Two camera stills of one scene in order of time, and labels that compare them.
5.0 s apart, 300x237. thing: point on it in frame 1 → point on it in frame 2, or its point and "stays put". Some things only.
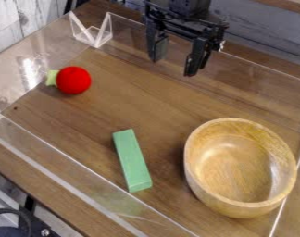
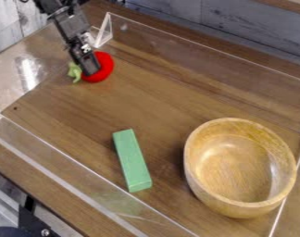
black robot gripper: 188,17 → 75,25
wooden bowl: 242,167 stays put
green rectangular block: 132,161 stays put
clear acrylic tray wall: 136,151 stays put
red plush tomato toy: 73,80 → 108,67
